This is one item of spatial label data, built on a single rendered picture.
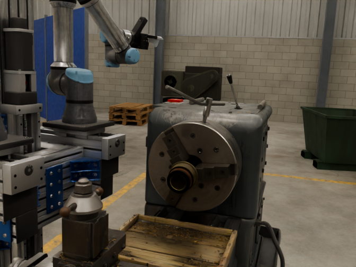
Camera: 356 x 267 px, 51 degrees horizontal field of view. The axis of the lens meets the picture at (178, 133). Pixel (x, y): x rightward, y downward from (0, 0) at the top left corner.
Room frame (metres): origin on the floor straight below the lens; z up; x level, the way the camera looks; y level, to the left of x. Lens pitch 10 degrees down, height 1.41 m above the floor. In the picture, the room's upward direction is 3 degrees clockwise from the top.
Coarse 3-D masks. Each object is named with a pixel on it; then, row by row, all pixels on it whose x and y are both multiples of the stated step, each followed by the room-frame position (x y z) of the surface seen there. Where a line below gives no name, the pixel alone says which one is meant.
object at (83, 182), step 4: (80, 180) 0.72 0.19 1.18; (84, 180) 0.72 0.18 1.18; (88, 180) 0.73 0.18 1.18; (76, 184) 0.71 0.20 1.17; (80, 184) 0.71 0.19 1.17; (84, 184) 0.71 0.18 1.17; (88, 184) 0.72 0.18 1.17; (76, 188) 0.71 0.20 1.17; (80, 188) 0.71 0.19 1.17; (84, 188) 0.71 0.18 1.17; (88, 188) 0.71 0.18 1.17; (76, 192) 0.71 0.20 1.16; (80, 192) 0.71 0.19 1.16; (84, 192) 0.71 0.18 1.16; (88, 192) 0.71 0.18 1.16; (92, 192) 0.72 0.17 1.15; (76, 196) 0.71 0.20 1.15; (80, 196) 0.71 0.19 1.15; (84, 196) 0.71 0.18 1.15; (88, 196) 0.71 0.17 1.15
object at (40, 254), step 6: (36, 258) 0.79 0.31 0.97; (42, 258) 0.80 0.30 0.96; (48, 258) 0.78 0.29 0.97; (24, 264) 0.76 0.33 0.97; (30, 264) 0.76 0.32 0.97; (36, 264) 0.78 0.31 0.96; (42, 264) 0.76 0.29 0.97; (48, 264) 0.76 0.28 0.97; (114, 264) 0.77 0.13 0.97; (120, 264) 0.77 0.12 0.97; (126, 264) 0.77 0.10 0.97; (132, 264) 0.77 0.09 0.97; (138, 264) 0.77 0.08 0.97
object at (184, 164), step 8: (176, 168) 1.09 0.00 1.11; (184, 168) 1.10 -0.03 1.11; (192, 168) 1.12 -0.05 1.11; (168, 176) 1.09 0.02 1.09; (176, 176) 1.15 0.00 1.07; (184, 176) 1.07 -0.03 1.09; (192, 176) 1.09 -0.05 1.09; (168, 184) 1.09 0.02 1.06; (176, 184) 1.11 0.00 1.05; (184, 184) 1.12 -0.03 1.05; (192, 184) 1.10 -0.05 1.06; (176, 192) 1.08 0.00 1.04
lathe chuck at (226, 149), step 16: (176, 128) 1.24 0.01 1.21; (192, 128) 1.22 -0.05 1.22; (208, 128) 1.20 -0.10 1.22; (160, 144) 1.25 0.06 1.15; (192, 144) 1.22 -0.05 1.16; (208, 144) 1.20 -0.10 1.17; (224, 144) 1.19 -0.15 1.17; (160, 160) 1.25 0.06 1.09; (208, 160) 1.20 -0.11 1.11; (224, 160) 1.19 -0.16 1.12; (240, 160) 1.25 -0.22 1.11; (160, 176) 1.25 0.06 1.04; (160, 192) 1.25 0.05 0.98; (192, 192) 1.22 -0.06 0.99; (208, 192) 1.20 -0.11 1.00; (224, 192) 1.18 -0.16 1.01; (192, 208) 1.22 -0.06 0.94; (208, 208) 1.20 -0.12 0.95
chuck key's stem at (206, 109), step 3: (207, 99) 1.24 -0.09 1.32; (210, 99) 1.24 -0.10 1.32; (207, 102) 1.24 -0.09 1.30; (210, 102) 1.24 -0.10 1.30; (207, 105) 1.24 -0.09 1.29; (210, 105) 1.24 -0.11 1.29; (204, 108) 1.25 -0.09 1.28; (207, 108) 1.24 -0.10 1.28; (210, 108) 1.25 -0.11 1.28; (204, 111) 1.24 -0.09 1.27; (207, 111) 1.24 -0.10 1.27; (204, 114) 1.24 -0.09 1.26; (207, 114) 1.24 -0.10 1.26; (204, 117) 1.25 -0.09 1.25; (204, 120) 1.25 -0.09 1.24
